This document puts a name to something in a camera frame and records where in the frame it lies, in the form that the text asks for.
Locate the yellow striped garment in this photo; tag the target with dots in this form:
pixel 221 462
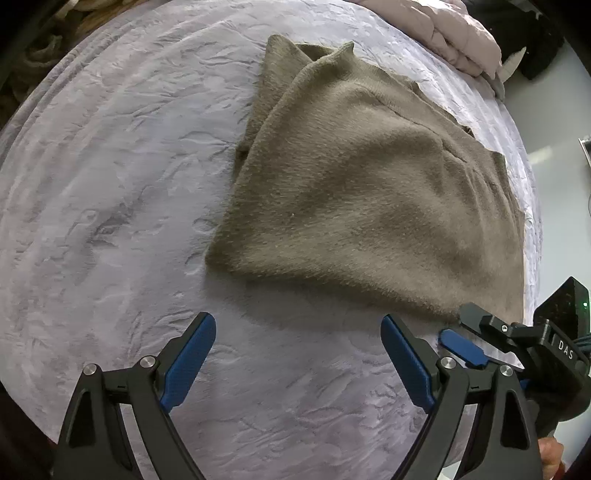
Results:
pixel 60 32

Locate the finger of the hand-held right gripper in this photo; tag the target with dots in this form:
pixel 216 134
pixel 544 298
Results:
pixel 461 348
pixel 487 323

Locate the dark hanging coat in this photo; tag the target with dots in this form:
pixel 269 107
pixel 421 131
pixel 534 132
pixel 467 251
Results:
pixel 521 32

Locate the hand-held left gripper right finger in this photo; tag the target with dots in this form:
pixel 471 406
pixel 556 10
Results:
pixel 408 364

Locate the lavender quilted bed cover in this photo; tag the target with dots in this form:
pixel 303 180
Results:
pixel 120 221

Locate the pink puffer jacket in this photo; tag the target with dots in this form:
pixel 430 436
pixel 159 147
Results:
pixel 443 32

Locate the person's right hand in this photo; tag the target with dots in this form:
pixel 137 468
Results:
pixel 550 457

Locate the olive brown knit sweater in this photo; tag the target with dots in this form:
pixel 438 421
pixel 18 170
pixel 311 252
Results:
pixel 360 194

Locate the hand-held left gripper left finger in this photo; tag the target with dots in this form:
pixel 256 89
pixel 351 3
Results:
pixel 187 364

